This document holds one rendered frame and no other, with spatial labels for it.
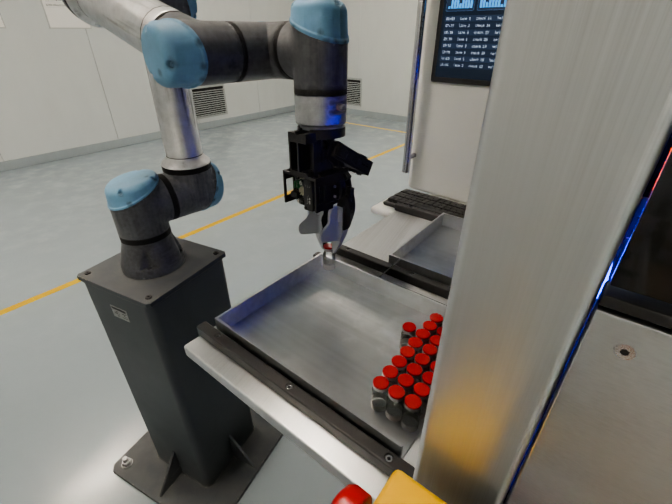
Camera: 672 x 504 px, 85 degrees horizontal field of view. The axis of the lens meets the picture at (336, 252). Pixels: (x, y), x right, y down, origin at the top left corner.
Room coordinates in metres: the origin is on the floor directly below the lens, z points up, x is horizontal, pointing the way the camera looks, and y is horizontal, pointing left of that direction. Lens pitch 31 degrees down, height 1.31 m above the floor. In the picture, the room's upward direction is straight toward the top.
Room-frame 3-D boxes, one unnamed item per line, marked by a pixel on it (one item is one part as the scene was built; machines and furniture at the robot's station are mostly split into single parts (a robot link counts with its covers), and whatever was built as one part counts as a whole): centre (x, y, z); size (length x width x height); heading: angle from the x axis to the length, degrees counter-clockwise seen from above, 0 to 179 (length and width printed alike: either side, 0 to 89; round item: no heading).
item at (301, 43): (0.57, 0.02, 1.29); 0.09 x 0.08 x 0.11; 47
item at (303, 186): (0.56, 0.03, 1.13); 0.09 x 0.08 x 0.12; 139
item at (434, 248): (0.64, -0.32, 0.90); 0.34 x 0.26 x 0.04; 52
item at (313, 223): (0.57, 0.04, 1.02); 0.06 x 0.03 x 0.09; 139
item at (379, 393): (0.38, -0.11, 0.91); 0.18 x 0.02 x 0.05; 141
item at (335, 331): (0.45, -0.02, 0.90); 0.34 x 0.26 x 0.04; 51
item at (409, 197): (1.07, -0.35, 0.82); 0.40 x 0.14 x 0.02; 50
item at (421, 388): (0.35, -0.14, 0.91); 0.18 x 0.02 x 0.05; 141
